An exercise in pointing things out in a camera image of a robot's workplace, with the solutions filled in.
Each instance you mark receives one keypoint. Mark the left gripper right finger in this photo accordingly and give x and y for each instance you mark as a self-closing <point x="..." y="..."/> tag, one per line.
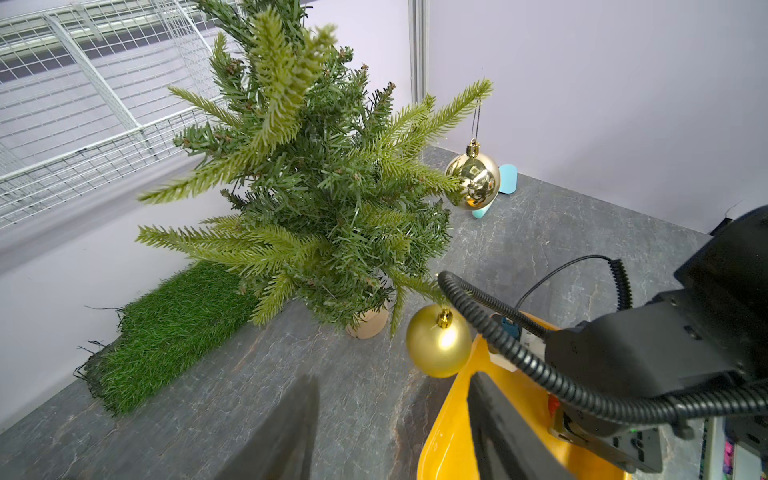
<point x="505" y="446"/>

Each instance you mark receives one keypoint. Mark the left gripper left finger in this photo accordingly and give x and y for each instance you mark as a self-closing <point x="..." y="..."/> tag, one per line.
<point x="282" y="446"/>

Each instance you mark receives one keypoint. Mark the matte gold ball ornament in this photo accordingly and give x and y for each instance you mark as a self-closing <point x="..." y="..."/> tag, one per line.
<point x="439" y="341"/>

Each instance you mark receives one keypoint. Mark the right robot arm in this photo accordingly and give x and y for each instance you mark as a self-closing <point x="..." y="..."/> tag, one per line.
<point x="697" y="352"/>

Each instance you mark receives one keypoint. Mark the small green christmas tree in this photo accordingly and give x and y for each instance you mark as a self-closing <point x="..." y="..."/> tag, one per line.
<point x="331" y="202"/>

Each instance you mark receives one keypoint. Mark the yellow plastic tray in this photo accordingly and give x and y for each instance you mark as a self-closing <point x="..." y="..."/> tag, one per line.
<point x="449" y="452"/>

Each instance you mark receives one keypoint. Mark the green artificial grass mat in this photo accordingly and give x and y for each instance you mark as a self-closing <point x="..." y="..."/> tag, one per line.
<point x="164" y="333"/>

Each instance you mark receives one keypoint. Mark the teal plastic trowel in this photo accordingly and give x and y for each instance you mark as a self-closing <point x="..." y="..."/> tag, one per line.
<point x="509" y="179"/>

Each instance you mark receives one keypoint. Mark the long white wire basket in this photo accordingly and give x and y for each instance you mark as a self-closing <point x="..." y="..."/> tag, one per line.
<point x="88" y="96"/>

